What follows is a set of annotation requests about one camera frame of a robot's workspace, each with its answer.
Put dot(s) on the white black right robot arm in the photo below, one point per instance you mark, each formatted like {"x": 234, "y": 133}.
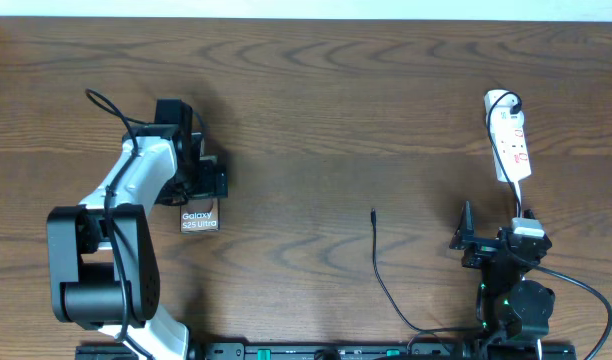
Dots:
{"x": 510, "y": 307}

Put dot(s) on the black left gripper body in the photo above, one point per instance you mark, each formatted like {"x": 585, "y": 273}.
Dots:
{"x": 200, "y": 179}

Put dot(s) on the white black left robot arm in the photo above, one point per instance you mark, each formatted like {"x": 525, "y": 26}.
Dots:
{"x": 103, "y": 270}

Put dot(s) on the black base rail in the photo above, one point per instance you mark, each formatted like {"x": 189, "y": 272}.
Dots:
{"x": 419, "y": 350}

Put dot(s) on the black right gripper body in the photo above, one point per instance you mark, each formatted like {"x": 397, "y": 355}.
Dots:
{"x": 480, "y": 253}

